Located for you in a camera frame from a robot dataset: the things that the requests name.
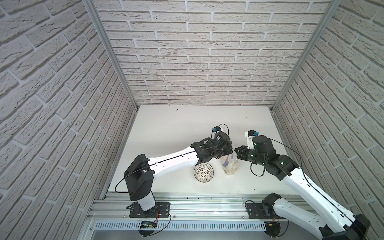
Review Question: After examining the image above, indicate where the white oats bag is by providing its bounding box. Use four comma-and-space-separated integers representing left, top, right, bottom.
220, 153, 238, 176

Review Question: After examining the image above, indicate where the patterned white breakfast bowl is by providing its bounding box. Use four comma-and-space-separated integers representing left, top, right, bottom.
194, 163, 214, 183

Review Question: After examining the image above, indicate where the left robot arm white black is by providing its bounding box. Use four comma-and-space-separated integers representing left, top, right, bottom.
124, 131, 233, 212

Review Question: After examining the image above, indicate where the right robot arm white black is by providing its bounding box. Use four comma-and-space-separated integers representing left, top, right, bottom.
235, 131, 371, 240

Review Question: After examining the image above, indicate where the black round connector box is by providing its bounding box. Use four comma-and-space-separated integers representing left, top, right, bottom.
265, 222, 281, 238

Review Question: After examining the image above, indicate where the green circuit board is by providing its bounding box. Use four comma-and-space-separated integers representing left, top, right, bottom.
140, 221, 158, 229

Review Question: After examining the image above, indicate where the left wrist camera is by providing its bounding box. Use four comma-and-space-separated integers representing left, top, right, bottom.
212, 126, 222, 133

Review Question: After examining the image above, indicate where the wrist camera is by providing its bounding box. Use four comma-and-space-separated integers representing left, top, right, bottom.
245, 130, 259, 149
212, 126, 222, 133

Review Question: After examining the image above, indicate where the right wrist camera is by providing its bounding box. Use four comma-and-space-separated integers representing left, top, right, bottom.
245, 130, 259, 149

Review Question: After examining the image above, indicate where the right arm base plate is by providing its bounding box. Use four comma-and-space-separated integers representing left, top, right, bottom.
245, 202, 286, 221

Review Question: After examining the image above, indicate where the aluminium mounting rail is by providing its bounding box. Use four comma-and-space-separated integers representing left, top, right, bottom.
87, 193, 267, 221

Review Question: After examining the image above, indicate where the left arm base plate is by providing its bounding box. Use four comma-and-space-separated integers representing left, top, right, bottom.
126, 202, 171, 219

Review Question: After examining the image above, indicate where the white slotted cable duct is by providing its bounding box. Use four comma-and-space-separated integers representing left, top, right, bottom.
94, 221, 266, 232

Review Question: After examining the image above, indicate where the right aluminium corner post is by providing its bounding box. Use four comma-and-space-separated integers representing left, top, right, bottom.
271, 0, 342, 114

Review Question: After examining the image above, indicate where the aluminium corner post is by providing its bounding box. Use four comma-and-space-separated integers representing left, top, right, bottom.
83, 0, 138, 112
271, 0, 342, 114

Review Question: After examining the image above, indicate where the left aluminium corner post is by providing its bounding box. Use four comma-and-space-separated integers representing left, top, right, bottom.
83, 0, 138, 112

